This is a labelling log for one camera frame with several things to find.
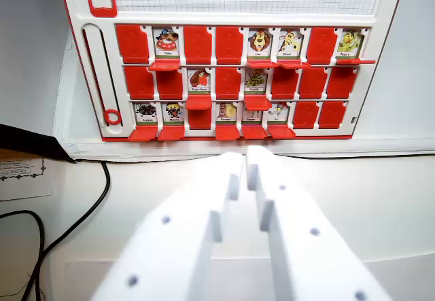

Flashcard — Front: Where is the white printed paper sheet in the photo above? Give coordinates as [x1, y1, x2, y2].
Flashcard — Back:
[0, 149, 54, 202]

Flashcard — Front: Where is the black cable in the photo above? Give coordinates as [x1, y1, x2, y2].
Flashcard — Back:
[24, 160, 111, 301]
[0, 210, 46, 301]

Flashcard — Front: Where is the red board flap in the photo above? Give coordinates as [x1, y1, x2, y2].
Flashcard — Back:
[335, 58, 377, 66]

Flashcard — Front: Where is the red and white game board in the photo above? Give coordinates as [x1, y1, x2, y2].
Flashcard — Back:
[57, 0, 408, 143]

